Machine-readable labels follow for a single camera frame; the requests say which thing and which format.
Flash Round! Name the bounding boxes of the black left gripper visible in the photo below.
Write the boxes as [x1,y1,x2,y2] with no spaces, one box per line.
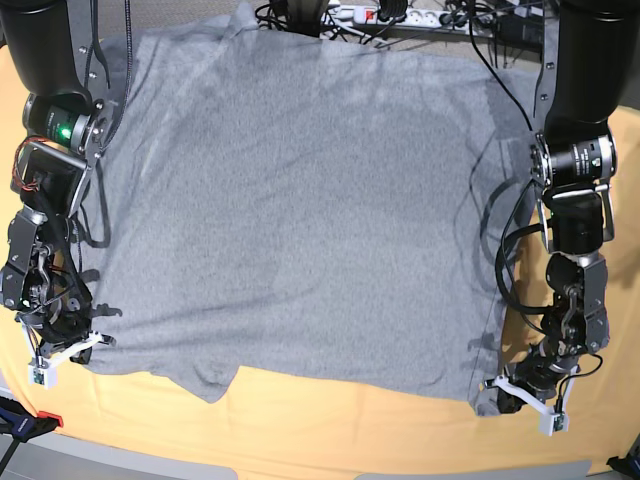
[497,344,580,414]

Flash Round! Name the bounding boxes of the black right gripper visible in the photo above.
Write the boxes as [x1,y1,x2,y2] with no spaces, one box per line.
[37,323,100,365]

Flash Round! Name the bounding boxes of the grey t-shirt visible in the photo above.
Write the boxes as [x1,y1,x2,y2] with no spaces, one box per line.
[82,5,536,416]

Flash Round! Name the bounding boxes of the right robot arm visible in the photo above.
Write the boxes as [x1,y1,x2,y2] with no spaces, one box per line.
[1,1,128,369]

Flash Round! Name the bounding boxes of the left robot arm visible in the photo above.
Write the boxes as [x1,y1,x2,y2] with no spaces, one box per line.
[486,1,639,430]

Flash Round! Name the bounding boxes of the blue red clamp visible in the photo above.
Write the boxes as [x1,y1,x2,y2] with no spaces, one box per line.
[1,397,64,443]

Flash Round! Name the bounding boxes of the yellow table cloth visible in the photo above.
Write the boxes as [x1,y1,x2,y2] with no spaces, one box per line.
[0,44,640,475]

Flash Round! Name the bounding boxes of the black power adapter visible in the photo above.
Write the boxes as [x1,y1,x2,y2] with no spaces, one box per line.
[497,15,544,52]

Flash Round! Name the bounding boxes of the white power strip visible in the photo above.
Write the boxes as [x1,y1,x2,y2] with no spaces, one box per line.
[325,1,469,35]

